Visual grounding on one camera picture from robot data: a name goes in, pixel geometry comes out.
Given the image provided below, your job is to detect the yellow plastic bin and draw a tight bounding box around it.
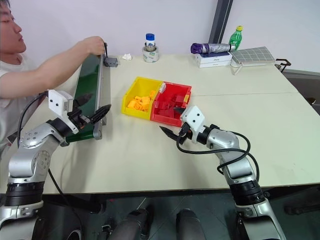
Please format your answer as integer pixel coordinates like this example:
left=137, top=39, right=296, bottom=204
left=120, top=76, right=165, bottom=119

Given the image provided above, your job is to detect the green conveyor belt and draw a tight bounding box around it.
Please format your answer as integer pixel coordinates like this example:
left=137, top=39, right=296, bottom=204
left=65, top=52, right=112, bottom=145

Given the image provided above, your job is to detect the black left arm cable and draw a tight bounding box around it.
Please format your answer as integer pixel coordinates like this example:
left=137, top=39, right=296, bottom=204
left=16, top=90, right=50, bottom=149

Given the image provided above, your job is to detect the white bottle blue cap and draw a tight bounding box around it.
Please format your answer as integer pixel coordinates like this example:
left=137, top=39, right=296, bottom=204
left=144, top=32, right=158, bottom=52

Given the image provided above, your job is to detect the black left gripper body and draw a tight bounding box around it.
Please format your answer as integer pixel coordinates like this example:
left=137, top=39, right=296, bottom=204
left=67, top=108, right=92, bottom=129

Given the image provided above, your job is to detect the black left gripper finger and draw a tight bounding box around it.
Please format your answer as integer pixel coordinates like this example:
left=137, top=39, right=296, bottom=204
left=73, top=93, right=93, bottom=109
left=89, top=104, right=112, bottom=124

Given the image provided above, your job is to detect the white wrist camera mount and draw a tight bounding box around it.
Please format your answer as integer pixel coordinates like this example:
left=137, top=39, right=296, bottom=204
left=179, top=105, right=207, bottom=145
left=47, top=89, right=80, bottom=134

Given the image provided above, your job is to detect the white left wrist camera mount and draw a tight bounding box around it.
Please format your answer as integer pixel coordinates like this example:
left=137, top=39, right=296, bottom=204
left=47, top=89, right=80, bottom=134

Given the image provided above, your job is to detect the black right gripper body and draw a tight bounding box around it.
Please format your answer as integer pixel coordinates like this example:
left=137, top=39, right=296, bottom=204
left=177, top=121, right=194, bottom=145

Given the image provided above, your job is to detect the green plastic bottle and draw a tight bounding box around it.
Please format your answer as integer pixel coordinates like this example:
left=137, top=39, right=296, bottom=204
left=229, top=24, right=245, bottom=51

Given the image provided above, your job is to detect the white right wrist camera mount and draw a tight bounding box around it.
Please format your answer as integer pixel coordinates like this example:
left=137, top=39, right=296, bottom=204
left=179, top=105, right=207, bottom=145

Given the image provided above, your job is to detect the person's white shirt torso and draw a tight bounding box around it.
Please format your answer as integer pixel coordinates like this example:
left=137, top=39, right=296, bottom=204
left=0, top=53, right=51, bottom=153

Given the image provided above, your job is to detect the white flat carton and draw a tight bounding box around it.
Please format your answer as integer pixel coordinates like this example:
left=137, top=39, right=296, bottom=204
left=197, top=59, right=233, bottom=69
left=194, top=51, right=233, bottom=64

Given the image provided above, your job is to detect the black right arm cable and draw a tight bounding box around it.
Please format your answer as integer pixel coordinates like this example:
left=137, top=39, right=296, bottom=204
left=175, top=126, right=261, bottom=176

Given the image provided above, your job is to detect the yellow toy block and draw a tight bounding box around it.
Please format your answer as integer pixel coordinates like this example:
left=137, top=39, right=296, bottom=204
left=126, top=99, right=141, bottom=110
left=134, top=95, right=152, bottom=105

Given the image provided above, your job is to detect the dark grey pillar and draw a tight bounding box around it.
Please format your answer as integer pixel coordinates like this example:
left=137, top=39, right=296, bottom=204
left=208, top=0, right=235, bottom=45

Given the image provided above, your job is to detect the white tape roll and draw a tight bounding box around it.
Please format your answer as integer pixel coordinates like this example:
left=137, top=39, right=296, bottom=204
left=142, top=45, right=161, bottom=64

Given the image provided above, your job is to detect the person's right hand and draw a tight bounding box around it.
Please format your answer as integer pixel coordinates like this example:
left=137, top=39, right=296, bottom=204
left=79, top=35, right=108, bottom=56

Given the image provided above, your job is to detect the folded purple grey umbrella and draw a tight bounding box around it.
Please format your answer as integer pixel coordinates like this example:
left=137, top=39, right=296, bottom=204
left=190, top=42, right=238, bottom=55

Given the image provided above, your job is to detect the person's head black hair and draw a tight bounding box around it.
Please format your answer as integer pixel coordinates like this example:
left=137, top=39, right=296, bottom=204
left=0, top=0, right=28, bottom=66

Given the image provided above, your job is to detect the dark rounded shape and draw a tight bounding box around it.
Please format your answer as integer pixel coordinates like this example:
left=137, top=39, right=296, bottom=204
left=112, top=204, right=155, bottom=240
left=175, top=208, right=206, bottom=240

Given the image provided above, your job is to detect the black hanging cable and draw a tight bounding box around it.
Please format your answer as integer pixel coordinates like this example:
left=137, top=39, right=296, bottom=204
left=46, top=168, right=85, bottom=240

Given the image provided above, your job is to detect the red plastic bin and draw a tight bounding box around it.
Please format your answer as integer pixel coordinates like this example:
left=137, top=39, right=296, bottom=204
left=149, top=80, right=193, bottom=128

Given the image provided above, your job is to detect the white cord loop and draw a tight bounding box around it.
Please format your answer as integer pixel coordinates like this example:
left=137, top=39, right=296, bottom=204
left=230, top=63, right=245, bottom=76

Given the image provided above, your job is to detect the black metal clamp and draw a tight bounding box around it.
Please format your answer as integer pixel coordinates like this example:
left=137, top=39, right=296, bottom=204
left=274, top=58, right=292, bottom=74

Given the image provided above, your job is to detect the grey grid-patterned pouch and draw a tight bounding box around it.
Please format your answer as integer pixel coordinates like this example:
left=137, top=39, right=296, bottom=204
left=229, top=45, right=276, bottom=68

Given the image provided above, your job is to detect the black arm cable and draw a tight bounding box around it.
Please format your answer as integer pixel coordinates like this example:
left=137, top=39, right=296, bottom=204
left=175, top=126, right=261, bottom=176
left=16, top=90, right=50, bottom=149

